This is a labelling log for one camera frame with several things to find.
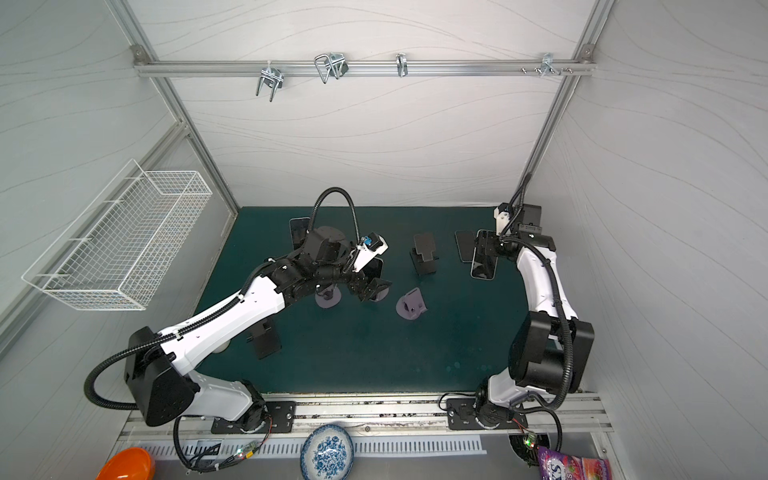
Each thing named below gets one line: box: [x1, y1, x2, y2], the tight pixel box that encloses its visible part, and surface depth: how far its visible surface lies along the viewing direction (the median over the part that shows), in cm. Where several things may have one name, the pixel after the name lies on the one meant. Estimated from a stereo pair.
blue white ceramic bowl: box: [300, 424, 354, 480], surface depth 69 cm
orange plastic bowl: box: [96, 447, 156, 480], surface depth 65 cm
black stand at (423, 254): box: [410, 232, 439, 275], surface depth 100 cm
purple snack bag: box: [537, 446, 613, 480], surface depth 66 cm
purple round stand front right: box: [396, 287, 428, 320], surface depth 90 cm
